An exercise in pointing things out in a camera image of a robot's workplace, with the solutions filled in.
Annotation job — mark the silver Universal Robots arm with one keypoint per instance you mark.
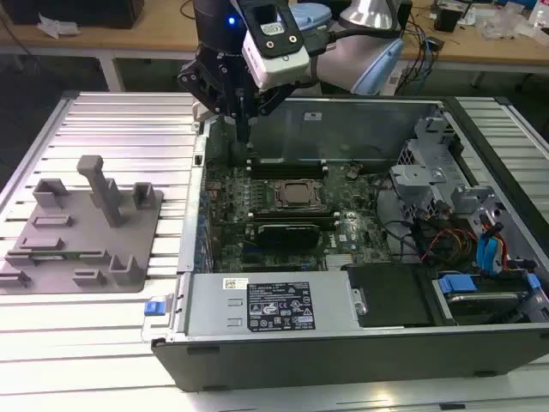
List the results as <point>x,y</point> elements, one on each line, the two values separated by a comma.
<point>343,60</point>

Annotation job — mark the blue case latch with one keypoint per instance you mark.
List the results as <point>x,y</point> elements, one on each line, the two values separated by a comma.
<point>154,309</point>

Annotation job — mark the black RAM slot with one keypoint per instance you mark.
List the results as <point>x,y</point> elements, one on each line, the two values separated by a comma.
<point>287,162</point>
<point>287,173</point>

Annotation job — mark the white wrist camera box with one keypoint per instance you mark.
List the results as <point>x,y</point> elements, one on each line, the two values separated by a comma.
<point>279,64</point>

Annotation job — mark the open black PC case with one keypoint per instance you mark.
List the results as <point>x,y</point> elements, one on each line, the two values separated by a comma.
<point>343,365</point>

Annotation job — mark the hard disk in blue carrier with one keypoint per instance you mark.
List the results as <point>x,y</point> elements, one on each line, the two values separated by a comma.
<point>480,300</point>

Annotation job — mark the small black flat device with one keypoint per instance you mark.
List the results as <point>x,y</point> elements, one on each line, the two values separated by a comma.
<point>436,44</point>

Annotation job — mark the round coin battery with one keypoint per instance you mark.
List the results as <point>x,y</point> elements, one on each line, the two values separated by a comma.
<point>352,173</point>

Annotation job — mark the silver power supply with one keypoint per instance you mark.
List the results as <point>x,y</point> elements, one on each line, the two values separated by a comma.
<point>214,309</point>

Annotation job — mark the silver CPU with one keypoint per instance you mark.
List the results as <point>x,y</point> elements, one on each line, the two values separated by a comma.
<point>298,192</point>

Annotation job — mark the gray parts rack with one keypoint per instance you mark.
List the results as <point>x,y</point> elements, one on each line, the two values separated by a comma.
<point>86,240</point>

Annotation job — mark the black plastic shroud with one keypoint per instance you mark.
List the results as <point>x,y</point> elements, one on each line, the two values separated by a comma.
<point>390,296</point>

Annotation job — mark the crumpled white paper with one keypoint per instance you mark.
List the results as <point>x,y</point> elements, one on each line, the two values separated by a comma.
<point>58,25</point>

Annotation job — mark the gray case release latch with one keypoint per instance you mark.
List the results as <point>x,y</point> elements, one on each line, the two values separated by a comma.
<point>199,112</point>

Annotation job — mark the black cylinder capacitor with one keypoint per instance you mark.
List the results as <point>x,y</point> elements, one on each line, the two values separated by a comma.
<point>238,154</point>

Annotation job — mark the green RAM stick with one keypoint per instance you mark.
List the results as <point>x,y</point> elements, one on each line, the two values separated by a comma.
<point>64,256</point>

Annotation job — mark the CPU socket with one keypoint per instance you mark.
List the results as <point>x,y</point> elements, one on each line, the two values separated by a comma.
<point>281,199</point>

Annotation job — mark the black graphics card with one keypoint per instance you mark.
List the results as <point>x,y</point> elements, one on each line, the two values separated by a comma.
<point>287,236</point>

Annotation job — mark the large black box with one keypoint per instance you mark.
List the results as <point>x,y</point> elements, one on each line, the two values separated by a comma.
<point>73,13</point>

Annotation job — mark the wooden desk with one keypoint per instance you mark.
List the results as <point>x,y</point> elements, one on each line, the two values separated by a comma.
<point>150,36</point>

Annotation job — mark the small black speaker box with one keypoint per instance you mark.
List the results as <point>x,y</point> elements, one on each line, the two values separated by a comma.
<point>448,19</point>

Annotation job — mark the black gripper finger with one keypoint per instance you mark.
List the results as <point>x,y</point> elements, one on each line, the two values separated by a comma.
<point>274,101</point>
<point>201,86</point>

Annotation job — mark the silver chipset heatsink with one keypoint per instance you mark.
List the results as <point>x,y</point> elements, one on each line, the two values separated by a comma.
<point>356,261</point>

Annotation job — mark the gray metal drive cage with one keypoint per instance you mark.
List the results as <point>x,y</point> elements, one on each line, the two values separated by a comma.
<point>416,176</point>

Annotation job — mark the clear plastic bags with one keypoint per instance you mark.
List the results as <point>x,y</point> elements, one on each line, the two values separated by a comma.
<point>506,26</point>

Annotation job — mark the green motherboard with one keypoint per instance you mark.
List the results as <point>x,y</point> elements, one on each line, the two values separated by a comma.
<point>360,223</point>

